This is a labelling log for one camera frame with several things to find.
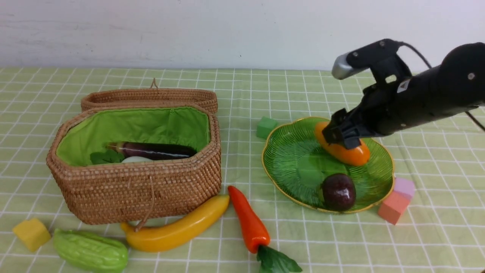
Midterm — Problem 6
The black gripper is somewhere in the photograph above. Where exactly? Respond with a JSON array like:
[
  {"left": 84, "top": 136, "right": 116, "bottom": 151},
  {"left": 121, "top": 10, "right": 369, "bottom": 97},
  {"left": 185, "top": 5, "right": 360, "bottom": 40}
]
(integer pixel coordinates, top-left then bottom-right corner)
[{"left": 322, "top": 72, "right": 429, "bottom": 150}]

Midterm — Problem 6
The orange mango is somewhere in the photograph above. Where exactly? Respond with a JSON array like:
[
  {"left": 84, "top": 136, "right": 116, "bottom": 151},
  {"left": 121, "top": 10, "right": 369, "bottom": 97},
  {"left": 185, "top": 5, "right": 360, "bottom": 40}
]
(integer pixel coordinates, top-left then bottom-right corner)
[{"left": 314, "top": 121, "right": 371, "bottom": 166}]

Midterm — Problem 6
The dark purple passion fruit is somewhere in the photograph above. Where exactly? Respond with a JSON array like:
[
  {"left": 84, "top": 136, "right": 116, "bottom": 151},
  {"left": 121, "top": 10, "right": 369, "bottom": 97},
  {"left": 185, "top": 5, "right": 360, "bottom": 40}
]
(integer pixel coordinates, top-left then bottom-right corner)
[{"left": 318, "top": 173, "right": 356, "bottom": 212}]

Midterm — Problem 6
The orange carrot with leaves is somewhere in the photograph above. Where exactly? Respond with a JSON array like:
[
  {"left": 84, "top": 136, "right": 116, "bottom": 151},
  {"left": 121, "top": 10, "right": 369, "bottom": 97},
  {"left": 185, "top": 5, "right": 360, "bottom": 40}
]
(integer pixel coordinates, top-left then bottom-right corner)
[{"left": 227, "top": 185, "right": 303, "bottom": 273}]

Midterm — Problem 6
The dark purple eggplant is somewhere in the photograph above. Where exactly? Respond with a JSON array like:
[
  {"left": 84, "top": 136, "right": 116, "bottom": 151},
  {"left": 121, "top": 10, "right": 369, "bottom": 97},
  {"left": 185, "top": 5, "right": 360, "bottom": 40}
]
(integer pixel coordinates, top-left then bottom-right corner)
[{"left": 105, "top": 141, "right": 197, "bottom": 160}]

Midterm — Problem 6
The yellow banana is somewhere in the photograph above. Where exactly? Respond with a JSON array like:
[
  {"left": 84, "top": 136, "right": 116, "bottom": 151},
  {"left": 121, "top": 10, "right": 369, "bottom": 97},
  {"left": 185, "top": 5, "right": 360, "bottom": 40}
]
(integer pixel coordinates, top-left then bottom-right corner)
[{"left": 120, "top": 194, "right": 230, "bottom": 253}]

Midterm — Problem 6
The white radish with leaves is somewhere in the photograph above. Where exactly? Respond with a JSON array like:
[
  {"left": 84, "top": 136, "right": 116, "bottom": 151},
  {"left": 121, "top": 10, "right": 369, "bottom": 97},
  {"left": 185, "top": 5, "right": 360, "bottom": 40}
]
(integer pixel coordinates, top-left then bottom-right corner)
[{"left": 90, "top": 150, "right": 153, "bottom": 165}]

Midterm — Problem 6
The green bitter gourd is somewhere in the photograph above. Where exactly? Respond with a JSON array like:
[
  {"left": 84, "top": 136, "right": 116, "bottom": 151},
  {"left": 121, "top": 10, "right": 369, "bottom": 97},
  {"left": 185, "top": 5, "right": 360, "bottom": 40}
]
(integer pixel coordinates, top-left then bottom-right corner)
[{"left": 53, "top": 229, "right": 128, "bottom": 273}]

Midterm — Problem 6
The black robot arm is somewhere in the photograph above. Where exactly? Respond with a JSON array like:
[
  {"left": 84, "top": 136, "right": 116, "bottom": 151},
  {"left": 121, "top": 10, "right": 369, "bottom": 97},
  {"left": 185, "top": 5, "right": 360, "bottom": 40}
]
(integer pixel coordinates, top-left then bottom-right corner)
[{"left": 315, "top": 39, "right": 485, "bottom": 150}]

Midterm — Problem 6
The green glass leaf plate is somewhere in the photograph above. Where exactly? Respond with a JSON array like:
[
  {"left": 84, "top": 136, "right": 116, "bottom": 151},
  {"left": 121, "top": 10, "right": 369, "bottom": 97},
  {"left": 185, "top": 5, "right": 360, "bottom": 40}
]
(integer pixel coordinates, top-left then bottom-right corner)
[{"left": 261, "top": 116, "right": 395, "bottom": 214}]

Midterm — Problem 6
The green foam cube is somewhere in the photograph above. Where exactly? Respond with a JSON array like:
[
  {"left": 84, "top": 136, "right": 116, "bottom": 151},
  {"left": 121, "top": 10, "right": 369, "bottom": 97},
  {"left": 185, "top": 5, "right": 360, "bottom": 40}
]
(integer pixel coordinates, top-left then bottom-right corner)
[{"left": 256, "top": 116, "right": 278, "bottom": 140}]

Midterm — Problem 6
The pink foam cube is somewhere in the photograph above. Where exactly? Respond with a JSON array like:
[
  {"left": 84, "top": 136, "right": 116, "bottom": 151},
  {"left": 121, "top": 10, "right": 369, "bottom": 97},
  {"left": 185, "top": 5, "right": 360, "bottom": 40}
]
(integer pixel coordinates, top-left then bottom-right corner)
[{"left": 393, "top": 177, "right": 415, "bottom": 201}]

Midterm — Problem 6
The salmon orange foam cube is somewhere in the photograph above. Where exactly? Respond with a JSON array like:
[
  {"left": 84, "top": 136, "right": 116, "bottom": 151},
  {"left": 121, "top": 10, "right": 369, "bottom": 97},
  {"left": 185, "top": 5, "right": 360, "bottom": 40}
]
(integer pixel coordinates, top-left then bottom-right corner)
[{"left": 377, "top": 191, "right": 410, "bottom": 225}]

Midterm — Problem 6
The green checkered tablecloth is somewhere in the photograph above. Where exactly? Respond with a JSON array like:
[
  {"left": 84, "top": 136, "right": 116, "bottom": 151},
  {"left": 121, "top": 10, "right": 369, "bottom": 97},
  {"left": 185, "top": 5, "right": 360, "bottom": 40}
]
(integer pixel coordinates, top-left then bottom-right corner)
[{"left": 0, "top": 67, "right": 485, "bottom": 273}]

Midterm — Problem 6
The woven wicker basket lid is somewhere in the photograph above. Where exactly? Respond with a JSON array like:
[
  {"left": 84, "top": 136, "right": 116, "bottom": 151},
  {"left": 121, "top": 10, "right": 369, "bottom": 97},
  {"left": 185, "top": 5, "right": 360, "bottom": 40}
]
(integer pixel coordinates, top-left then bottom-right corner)
[{"left": 80, "top": 79, "right": 218, "bottom": 114}]

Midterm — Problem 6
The woven wicker basket green lining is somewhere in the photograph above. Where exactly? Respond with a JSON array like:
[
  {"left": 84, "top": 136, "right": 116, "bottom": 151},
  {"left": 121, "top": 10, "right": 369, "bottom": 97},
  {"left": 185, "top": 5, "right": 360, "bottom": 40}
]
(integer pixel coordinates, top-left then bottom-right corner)
[{"left": 47, "top": 104, "right": 222, "bottom": 225}]

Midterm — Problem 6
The yellow foam cube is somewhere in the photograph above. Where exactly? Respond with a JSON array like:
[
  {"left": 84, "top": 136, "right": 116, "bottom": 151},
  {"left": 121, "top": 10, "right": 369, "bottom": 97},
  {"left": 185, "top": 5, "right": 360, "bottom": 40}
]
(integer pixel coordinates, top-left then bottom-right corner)
[{"left": 12, "top": 218, "right": 52, "bottom": 253}]

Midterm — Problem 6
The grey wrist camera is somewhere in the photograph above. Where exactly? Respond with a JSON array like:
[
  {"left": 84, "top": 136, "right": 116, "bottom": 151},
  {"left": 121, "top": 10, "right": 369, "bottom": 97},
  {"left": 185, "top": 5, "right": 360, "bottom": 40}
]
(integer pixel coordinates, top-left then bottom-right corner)
[{"left": 332, "top": 38, "right": 412, "bottom": 85}]

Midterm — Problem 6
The black cable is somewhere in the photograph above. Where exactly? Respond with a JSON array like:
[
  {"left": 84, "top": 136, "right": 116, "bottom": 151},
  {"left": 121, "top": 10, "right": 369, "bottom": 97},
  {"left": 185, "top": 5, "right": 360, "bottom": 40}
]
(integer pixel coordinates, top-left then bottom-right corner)
[{"left": 396, "top": 41, "right": 485, "bottom": 131}]

